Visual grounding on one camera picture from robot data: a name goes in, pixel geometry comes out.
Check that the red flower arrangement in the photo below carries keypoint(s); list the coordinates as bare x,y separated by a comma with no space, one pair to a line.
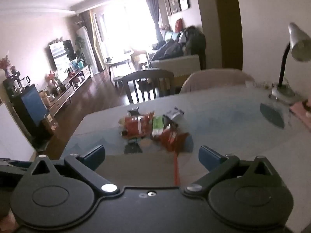
51,76

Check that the dark round stool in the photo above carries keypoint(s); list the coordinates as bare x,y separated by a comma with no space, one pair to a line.
118,80

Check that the green potted plant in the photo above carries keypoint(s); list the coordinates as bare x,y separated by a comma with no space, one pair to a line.
79,45

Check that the brown curtain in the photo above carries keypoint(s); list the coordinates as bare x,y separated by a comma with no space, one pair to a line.
90,29

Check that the grey curtain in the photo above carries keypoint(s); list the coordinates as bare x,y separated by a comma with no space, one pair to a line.
153,9

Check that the grey desk lamp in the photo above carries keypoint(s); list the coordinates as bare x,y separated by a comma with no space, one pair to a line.
298,43

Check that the white standing air conditioner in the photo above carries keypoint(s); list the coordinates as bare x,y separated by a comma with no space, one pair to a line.
83,46

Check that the television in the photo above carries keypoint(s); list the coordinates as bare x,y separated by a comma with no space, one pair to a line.
60,53

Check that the wooden television cabinet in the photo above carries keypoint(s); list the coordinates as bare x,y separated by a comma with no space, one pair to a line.
65,94

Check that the black cabinet with blue front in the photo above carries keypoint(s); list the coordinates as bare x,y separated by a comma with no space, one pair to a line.
31,104

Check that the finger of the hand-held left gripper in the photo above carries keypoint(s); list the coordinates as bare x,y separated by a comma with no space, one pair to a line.
12,167

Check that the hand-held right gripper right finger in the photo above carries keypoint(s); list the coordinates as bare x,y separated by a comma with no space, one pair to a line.
209,157

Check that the pink cloth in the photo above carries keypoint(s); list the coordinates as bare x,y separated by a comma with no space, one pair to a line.
301,110

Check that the white and navy snack packet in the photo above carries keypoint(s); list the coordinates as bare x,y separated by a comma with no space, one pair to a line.
174,112

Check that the sofa with white cover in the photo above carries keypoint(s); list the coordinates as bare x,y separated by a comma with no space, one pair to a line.
177,63

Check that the white cabinet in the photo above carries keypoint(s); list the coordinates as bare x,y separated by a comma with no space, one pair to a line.
12,131

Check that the red bag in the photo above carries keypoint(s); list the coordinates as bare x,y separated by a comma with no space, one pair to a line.
178,24

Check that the pink cloth covered chair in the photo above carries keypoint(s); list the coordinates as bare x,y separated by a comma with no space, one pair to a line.
216,80

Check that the green snack packet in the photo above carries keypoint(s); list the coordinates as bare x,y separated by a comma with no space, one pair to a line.
158,126

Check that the dark wooden chair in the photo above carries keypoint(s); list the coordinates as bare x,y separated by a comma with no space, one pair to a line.
148,74

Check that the red flowers in vase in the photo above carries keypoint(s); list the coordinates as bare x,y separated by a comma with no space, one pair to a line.
4,64

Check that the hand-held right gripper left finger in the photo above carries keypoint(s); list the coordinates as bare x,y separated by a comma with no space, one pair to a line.
93,156

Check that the dark clothes pile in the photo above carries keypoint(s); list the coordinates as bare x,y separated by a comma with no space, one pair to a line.
194,41

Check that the brown paper bag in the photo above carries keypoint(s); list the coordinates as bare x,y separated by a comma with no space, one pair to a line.
49,126

